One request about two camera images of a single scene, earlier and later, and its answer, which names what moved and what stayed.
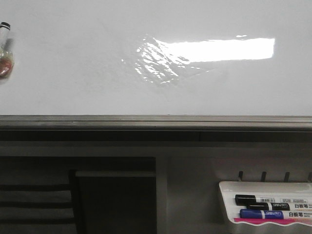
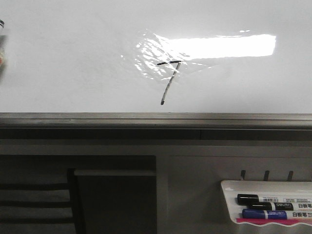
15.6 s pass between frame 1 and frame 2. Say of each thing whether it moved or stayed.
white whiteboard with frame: stayed
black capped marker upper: stayed
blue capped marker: stayed
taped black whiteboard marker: moved
